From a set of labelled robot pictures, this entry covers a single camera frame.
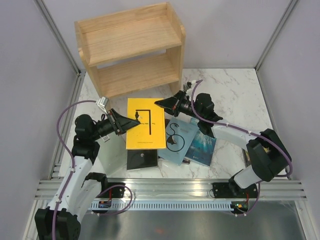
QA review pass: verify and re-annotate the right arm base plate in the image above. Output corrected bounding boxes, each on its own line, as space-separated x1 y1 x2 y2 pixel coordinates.
212 182 258 199

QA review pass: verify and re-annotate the white slotted cable duct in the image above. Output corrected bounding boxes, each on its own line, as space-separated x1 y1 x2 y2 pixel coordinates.
88 200 244 211

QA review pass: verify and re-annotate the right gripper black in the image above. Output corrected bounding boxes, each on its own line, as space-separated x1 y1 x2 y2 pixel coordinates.
155 90 203 120

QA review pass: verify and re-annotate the light blue SO book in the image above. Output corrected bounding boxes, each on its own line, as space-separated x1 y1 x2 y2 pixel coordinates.
158 117 199 166

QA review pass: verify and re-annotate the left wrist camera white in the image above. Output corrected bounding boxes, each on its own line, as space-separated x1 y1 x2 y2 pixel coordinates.
96 96 109 114

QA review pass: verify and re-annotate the wooden two-tier shelf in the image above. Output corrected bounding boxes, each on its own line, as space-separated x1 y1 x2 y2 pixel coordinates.
74 2 186 98

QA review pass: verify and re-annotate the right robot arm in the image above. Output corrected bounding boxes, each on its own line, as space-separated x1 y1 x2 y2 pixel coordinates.
155 90 292 197

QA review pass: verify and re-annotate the aluminium rail beam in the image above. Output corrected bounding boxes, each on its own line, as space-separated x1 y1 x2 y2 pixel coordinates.
34 177 308 201

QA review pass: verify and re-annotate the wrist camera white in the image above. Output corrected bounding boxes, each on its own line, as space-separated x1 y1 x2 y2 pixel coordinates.
96 96 109 114
183 80 197 94

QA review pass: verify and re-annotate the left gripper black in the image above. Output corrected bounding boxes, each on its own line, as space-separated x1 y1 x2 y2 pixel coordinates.
90 108 140 141

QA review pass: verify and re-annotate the pale green book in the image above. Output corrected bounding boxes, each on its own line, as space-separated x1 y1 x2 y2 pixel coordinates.
97 133 127 176

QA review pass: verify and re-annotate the black book with barcode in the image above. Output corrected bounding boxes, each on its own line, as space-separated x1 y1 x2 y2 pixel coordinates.
126 149 158 171

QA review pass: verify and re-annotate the yellow book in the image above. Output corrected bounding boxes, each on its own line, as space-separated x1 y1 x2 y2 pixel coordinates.
126 98 166 150

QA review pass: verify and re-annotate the teal underwater cover book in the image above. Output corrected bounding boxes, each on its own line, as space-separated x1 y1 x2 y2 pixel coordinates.
184 130 216 167

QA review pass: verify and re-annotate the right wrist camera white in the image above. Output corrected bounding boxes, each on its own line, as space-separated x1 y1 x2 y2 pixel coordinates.
183 80 197 94

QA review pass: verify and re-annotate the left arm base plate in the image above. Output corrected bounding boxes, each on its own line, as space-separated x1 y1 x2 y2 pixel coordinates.
105 182 126 199

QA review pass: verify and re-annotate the Robinson Crusoe purple book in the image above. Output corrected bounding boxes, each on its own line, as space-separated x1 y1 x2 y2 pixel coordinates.
182 158 191 165

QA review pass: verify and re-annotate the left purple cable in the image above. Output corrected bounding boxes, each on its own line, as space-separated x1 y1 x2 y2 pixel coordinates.
56 99 100 240

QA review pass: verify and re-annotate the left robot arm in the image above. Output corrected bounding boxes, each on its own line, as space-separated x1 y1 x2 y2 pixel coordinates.
34 109 140 240

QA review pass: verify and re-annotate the dark green gold book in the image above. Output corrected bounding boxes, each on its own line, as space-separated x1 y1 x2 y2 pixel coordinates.
242 149 251 167

